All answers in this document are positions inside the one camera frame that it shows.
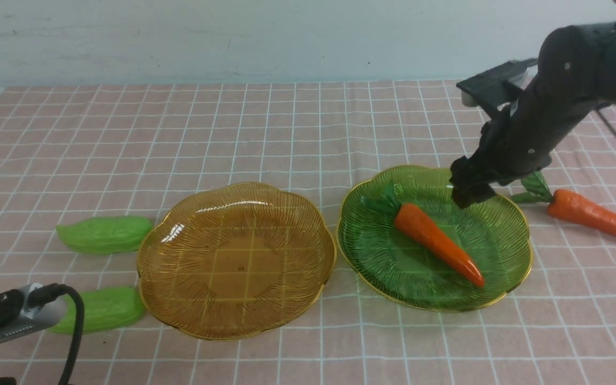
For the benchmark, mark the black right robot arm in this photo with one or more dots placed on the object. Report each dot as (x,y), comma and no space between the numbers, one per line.
(581,56)

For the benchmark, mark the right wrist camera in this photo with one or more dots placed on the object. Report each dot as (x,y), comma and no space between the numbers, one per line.
(496,86)

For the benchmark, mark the green ribbed plastic plate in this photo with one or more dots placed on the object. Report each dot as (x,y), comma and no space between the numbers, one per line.
(495,234)

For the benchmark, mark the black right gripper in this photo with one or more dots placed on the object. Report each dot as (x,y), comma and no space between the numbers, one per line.
(519,141)

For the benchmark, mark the amber ribbed plastic plate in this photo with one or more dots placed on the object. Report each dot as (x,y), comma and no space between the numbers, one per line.
(235,262)

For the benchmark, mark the pink checkered tablecloth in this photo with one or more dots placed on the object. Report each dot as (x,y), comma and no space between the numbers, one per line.
(70,152)

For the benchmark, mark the orange toy carrot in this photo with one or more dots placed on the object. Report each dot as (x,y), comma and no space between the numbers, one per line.
(416,224)
(566,205)

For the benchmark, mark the green toy gourd far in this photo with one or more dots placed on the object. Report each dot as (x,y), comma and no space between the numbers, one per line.
(105,235)

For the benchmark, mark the green toy bitter gourd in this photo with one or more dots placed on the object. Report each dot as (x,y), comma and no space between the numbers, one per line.
(111,308)

